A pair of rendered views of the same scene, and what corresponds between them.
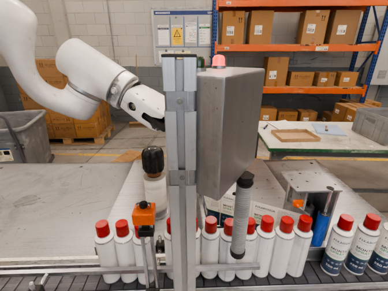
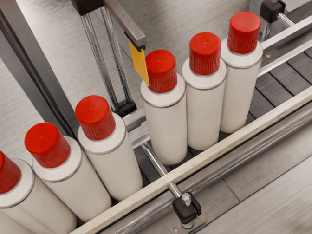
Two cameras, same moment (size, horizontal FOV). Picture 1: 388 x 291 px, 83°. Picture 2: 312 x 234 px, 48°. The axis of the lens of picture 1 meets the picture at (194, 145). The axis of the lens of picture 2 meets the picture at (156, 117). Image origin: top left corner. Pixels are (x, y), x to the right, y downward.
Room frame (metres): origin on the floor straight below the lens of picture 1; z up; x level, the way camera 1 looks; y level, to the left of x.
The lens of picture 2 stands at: (0.67, 0.04, 1.35)
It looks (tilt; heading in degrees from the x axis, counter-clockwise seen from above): 58 degrees down; 159
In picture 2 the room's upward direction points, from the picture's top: 10 degrees counter-clockwise
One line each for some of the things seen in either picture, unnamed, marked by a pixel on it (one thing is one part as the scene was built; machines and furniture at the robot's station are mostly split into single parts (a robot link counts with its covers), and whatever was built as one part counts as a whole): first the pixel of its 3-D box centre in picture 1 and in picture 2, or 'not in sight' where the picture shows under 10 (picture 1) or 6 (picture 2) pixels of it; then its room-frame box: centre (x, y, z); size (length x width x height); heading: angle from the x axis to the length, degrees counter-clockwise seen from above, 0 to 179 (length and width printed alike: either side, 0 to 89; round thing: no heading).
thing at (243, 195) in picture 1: (241, 217); not in sight; (0.37, -0.10, 1.18); 0.04 x 0.04 x 0.21
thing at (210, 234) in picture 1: (209, 247); (30, 200); (0.47, -0.05, 0.98); 0.05 x 0.05 x 0.20
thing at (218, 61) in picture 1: (218, 61); not in sight; (0.42, -0.04, 1.49); 0.03 x 0.03 x 0.02
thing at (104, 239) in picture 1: (107, 251); (235, 80); (0.45, 0.24, 0.98); 0.05 x 0.05 x 0.20
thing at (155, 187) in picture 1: (155, 182); not in sight; (0.74, 0.15, 1.03); 0.09 x 0.09 x 0.30
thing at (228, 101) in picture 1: (217, 125); not in sight; (0.38, -0.04, 1.38); 0.17 x 0.10 x 0.19; 147
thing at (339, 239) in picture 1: (338, 245); not in sight; (0.48, -0.42, 0.98); 0.05 x 0.05 x 0.20
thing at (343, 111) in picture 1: (359, 122); not in sight; (3.81, -2.99, 0.32); 1.20 x 0.83 x 0.64; 176
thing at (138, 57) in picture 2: not in sight; (138, 58); (0.44, 0.12, 1.09); 0.03 x 0.01 x 0.06; 2
